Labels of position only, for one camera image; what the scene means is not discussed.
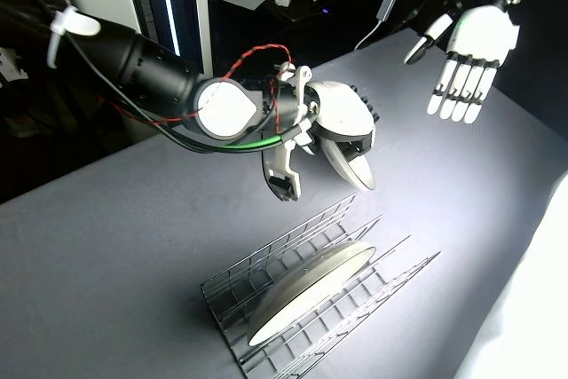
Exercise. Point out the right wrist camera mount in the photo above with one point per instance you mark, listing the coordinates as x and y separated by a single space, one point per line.
287 163

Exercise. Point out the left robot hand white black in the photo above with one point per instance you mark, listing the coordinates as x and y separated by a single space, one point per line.
483 33

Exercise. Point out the white cloth sheet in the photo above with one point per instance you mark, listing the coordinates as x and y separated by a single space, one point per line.
532 308

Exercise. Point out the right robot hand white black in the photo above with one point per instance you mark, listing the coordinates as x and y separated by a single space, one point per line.
346 112

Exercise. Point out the black device with blue light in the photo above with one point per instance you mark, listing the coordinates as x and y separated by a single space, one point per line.
306 10

